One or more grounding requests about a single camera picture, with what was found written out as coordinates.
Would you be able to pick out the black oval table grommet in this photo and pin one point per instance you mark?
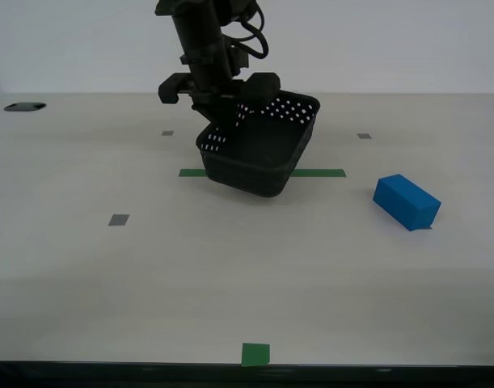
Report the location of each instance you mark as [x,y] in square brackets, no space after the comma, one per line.
[24,106]

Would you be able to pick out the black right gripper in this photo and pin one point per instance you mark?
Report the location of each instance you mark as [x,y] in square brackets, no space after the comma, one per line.
[263,87]

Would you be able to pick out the black perforated plastic basket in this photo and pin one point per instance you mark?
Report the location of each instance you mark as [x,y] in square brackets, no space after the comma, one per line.
[263,169]

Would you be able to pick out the green tape square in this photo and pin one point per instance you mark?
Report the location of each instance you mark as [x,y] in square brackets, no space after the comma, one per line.
[255,355]

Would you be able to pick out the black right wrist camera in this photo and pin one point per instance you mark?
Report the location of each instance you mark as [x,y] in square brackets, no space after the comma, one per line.
[239,60]

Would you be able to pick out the blue rectangular block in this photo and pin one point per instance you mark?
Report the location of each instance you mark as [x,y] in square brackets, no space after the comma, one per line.
[404,200]

